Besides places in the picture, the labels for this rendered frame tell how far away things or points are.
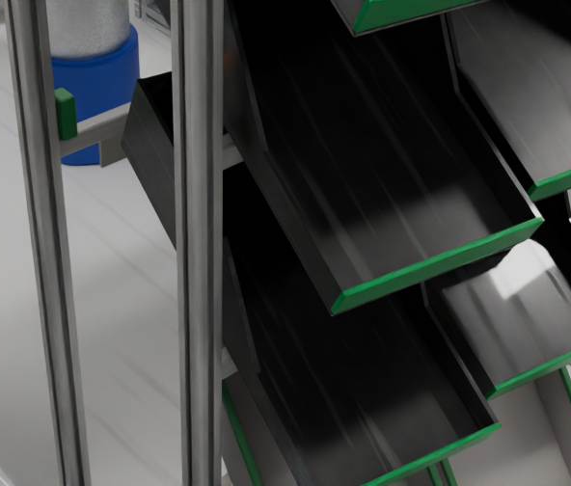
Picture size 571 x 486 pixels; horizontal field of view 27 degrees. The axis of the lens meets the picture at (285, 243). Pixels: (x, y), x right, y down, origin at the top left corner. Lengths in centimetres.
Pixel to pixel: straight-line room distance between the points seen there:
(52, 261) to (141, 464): 39
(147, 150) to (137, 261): 66
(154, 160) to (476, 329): 25
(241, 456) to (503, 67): 30
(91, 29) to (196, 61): 90
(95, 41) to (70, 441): 66
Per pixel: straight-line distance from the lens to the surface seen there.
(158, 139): 76
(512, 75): 77
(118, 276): 141
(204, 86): 62
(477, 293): 85
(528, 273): 87
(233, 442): 82
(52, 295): 88
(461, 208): 68
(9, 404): 127
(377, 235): 65
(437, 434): 78
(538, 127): 75
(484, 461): 96
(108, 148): 86
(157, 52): 185
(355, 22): 52
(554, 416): 99
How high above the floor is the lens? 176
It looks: 38 degrees down
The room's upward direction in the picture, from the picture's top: 3 degrees clockwise
